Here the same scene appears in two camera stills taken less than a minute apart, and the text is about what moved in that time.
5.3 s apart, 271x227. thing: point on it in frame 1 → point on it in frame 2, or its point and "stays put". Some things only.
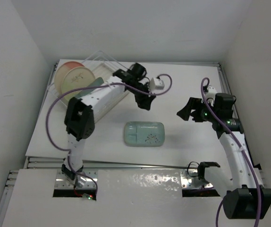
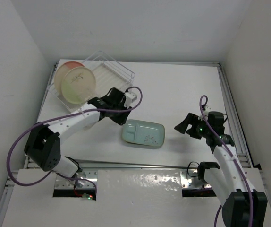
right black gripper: (193, 103) → (191, 119)
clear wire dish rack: (103, 66) stays put
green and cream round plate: (76, 78) stays put
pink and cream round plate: (61, 72) stays put
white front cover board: (143, 197) stays put
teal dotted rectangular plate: (144, 134) stays put
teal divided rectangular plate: (83, 93) → (151, 134)
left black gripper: (143, 101) → (121, 119)
